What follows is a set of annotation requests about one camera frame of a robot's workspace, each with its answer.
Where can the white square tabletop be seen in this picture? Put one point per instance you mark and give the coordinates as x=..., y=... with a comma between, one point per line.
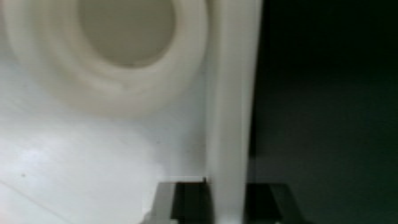
x=126, y=81

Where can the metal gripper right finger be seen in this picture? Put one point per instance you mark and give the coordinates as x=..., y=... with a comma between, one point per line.
x=270, y=205

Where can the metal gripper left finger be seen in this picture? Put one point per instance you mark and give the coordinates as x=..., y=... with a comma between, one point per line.
x=181, y=204

